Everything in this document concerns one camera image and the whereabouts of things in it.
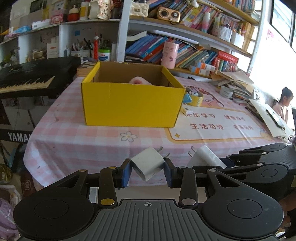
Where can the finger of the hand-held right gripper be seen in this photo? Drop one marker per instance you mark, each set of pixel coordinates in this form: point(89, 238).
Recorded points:
point(261, 148)
point(233, 169)

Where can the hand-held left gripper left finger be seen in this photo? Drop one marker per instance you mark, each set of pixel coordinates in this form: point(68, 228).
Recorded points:
point(126, 175)

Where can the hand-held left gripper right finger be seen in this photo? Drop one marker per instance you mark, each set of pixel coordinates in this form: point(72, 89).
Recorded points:
point(170, 173)

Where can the white charger plug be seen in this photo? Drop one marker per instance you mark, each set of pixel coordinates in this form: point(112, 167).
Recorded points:
point(146, 162)

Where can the white plug adapter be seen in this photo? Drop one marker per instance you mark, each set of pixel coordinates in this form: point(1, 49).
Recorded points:
point(205, 156)

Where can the small white yellow box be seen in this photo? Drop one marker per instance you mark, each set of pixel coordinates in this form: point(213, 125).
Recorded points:
point(186, 109)

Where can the yellow cardboard box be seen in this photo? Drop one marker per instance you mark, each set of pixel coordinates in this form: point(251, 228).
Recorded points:
point(129, 104)

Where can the small blue white box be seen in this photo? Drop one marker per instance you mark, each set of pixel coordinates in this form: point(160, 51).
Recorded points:
point(187, 98)

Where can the pink plush pig toy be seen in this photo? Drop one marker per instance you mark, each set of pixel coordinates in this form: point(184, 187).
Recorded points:
point(138, 81)

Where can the pink checkered cloth desktop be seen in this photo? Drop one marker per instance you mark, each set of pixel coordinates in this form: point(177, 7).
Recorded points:
point(92, 143)

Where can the black smartphone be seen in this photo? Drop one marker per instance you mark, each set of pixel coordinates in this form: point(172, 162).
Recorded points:
point(276, 118)

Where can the black pen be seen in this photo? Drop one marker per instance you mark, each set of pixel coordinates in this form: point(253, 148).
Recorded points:
point(253, 111)

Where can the white paper sheets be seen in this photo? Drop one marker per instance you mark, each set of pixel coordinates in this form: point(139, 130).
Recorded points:
point(259, 109)

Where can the pile of papers and books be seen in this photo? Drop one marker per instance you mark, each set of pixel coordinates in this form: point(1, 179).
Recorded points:
point(233, 81)

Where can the yellow tape roll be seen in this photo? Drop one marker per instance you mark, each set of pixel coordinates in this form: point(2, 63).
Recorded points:
point(197, 100)

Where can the small grey toy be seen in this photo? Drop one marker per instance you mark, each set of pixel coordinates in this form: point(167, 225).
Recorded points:
point(193, 91)

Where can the red upright books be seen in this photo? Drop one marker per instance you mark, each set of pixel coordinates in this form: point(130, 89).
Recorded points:
point(216, 63)

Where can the red thick book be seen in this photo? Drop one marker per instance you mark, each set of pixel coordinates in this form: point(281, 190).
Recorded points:
point(227, 56)

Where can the orange white box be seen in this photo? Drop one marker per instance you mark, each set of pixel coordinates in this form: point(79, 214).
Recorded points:
point(200, 71)
point(204, 65)

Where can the white storage box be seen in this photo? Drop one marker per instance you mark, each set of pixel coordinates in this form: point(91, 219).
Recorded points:
point(237, 39)

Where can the wooden chessboard box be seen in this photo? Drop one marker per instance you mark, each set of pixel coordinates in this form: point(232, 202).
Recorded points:
point(85, 67)

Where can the black keyboard stand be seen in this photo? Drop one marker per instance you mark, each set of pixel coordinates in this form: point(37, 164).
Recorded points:
point(16, 135)

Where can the row of colourful books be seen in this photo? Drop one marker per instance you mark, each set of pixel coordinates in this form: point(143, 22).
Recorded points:
point(192, 14)
point(189, 55)

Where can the pink cartoon cylinder container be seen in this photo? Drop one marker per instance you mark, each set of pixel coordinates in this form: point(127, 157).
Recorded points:
point(170, 55)

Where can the white tub blue label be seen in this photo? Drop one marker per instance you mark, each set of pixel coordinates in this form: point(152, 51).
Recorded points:
point(104, 55)

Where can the white holder with markers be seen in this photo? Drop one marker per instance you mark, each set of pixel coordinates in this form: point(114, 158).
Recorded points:
point(222, 31)

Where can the pink purple cloth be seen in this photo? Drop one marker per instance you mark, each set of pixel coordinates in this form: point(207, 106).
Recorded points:
point(8, 213)

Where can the white bar lamp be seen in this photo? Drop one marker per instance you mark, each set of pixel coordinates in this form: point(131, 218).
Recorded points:
point(175, 38)

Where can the black electronic keyboard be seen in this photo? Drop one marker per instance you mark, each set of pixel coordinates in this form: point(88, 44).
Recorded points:
point(34, 74)

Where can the pastel gradient bottle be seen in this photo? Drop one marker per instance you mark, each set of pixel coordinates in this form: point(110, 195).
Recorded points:
point(205, 23)

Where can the white box red label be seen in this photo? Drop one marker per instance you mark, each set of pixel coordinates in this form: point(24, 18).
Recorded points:
point(52, 50)

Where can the white wooden bookshelf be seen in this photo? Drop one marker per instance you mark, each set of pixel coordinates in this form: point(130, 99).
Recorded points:
point(122, 30)

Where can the golden retro radio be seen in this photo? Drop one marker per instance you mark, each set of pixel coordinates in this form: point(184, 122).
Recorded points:
point(168, 14)

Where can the white quilted handbag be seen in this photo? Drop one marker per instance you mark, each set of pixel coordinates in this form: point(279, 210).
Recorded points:
point(140, 9)

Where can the pink white doll figurine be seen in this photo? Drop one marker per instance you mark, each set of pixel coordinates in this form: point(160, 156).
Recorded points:
point(105, 9)

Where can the red jar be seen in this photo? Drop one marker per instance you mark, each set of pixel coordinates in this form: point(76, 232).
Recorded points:
point(73, 15)

